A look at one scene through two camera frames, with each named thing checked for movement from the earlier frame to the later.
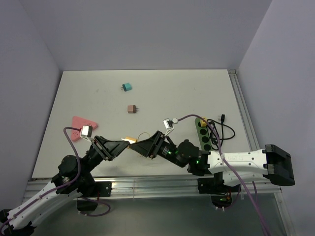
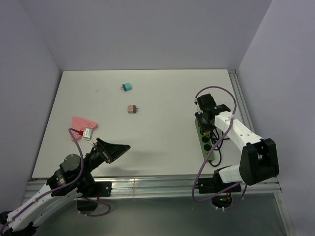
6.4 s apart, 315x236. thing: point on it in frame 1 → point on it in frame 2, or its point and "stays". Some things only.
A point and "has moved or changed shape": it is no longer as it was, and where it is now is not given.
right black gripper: (150, 146) → (203, 128)
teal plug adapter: (126, 87) stays
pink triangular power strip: (78, 122) stays
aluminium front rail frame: (159, 186) stays
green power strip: (203, 135) stays
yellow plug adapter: (203, 124) has moved or changed shape
